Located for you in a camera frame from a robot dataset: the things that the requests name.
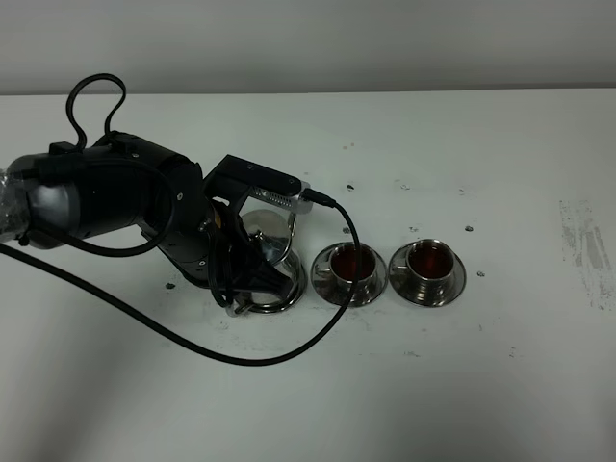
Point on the steel saucer near teapot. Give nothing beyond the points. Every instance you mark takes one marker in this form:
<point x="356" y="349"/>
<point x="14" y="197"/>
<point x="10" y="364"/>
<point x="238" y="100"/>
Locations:
<point x="335" y="292"/>

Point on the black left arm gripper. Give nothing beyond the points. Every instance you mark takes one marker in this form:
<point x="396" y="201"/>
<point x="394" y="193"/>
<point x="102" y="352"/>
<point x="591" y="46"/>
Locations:
<point x="208" y="244"/>

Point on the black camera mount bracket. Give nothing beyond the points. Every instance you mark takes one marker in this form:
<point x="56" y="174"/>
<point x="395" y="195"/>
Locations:
<point x="233" y="178"/>

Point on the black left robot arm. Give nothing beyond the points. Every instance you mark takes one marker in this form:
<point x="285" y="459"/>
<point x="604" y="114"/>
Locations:
<point x="124" y="196"/>

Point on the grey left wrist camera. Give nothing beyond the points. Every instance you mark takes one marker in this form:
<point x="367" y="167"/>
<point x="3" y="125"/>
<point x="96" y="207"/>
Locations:
<point x="294" y="203"/>

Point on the steel saucer far right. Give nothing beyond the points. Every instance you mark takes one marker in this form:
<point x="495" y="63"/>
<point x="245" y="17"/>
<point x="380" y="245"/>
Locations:
<point x="429" y="293"/>

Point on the steel teacup far right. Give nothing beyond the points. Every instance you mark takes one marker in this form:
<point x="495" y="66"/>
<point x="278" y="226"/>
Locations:
<point x="426" y="259"/>

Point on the steel teacup near teapot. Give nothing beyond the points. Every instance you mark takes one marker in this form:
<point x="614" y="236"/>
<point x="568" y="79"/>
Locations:
<point x="339" y="260"/>

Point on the stainless steel teapot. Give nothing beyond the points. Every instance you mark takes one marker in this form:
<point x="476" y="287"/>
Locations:
<point x="272" y="234"/>

